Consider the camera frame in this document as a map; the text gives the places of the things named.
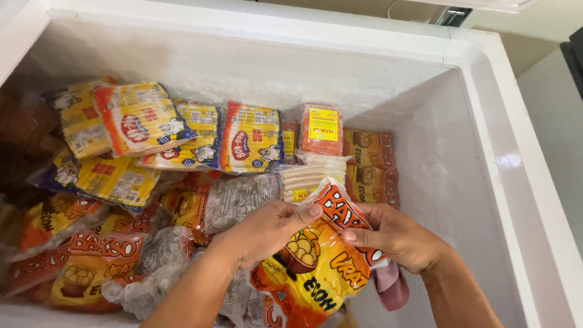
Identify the person's left hand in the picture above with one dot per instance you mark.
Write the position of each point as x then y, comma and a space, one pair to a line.
259, 232

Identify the person's right hand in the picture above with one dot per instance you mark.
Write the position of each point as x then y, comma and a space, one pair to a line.
401, 241

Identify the orange printed meatball packet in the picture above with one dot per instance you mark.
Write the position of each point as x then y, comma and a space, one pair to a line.
369, 148
371, 184
319, 268

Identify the clear meatball packet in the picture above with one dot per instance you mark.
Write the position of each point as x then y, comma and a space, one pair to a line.
239, 200
239, 300
155, 268

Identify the pink cloth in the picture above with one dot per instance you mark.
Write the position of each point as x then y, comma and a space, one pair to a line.
391, 287

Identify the white sausage packet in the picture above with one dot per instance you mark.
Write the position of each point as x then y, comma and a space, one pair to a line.
309, 175

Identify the slim orange sausage packet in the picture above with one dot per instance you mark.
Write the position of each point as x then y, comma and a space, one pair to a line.
288, 141

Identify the orange sausage packet yellow label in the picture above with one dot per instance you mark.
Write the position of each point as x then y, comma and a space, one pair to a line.
321, 130

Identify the white chest freezer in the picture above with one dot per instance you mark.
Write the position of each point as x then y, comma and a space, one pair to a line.
501, 136

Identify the pile of orange meatball packets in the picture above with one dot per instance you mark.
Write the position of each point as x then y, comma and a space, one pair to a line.
91, 268

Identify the grey cabinet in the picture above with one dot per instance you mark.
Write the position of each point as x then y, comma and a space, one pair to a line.
551, 150

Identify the metal freezer lid hinge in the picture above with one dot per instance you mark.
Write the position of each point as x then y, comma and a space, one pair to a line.
454, 16

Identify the white freezer lid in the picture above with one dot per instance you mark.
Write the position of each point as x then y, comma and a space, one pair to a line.
478, 4

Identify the black object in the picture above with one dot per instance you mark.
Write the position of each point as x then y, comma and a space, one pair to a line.
574, 59

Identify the dark brown bag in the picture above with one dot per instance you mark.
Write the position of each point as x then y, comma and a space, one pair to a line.
22, 132

